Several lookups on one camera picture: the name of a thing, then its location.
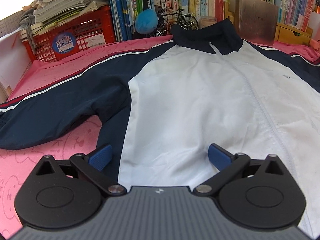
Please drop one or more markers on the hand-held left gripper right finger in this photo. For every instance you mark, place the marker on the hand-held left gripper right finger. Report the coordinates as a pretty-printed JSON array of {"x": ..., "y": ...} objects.
[{"x": 218, "y": 157}]

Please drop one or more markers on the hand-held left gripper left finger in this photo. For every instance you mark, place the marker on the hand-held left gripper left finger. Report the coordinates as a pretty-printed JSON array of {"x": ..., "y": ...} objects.
[{"x": 101, "y": 156}]

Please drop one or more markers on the navy white red jacket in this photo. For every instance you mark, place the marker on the navy white red jacket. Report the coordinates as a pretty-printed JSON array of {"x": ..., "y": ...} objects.
[{"x": 187, "y": 92}]

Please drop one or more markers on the pink rabbit print towel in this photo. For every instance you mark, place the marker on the pink rabbit print towel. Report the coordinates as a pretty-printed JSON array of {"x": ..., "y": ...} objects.
[{"x": 50, "y": 80}]

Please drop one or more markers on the large red plastic basket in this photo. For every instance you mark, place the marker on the large red plastic basket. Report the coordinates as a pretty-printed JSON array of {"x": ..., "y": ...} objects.
[{"x": 82, "y": 32}]

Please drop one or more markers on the white panel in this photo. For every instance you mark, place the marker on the white panel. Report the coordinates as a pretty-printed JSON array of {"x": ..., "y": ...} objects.
[{"x": 12, "y": 62}]

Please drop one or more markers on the black model bicycle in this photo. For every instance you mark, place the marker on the black model bicycle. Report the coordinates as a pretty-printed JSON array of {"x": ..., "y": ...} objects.
[{"x": 186, "y": 21}]

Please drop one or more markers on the brown cardboard box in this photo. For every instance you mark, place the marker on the brown cardboard box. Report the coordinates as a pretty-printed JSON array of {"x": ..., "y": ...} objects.
[{"x": 257, "y": 21}]

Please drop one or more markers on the blue plush ball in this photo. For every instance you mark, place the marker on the blue plush ball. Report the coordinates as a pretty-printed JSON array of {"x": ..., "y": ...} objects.
[{"x": 146, "y": 21}]

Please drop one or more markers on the wooden drawer box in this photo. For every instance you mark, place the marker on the wooden drawer box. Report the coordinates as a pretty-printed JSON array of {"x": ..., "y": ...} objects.
[{"x": 292, "y": 35}]

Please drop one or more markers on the stack of paper booklets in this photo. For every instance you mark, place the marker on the stack of paper booklets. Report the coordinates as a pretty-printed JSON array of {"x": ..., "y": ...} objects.
[{"x": 67, "y": 0}]

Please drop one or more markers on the grey grid cutting mat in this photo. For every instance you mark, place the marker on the grey grid cutting mat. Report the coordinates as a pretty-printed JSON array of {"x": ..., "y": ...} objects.
[{"x": 10, "y": 23}]

